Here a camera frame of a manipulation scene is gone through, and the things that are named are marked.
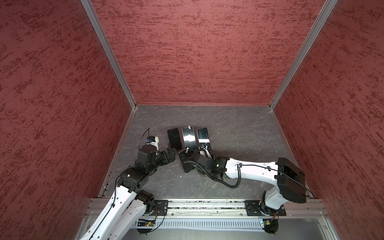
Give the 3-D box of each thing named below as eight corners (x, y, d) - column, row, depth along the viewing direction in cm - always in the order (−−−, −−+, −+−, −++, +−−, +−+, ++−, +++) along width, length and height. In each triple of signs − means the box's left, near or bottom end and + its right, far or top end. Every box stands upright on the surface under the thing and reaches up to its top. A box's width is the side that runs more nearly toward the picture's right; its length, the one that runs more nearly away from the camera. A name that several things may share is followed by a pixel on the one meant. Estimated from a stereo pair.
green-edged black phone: (198, 149, 98) (199, 138, 87) (197, 140, 103) (197, 128, 92) (207, 148, 99) (209, 137, 88) (205, 139, 104) (207, 127, 93)
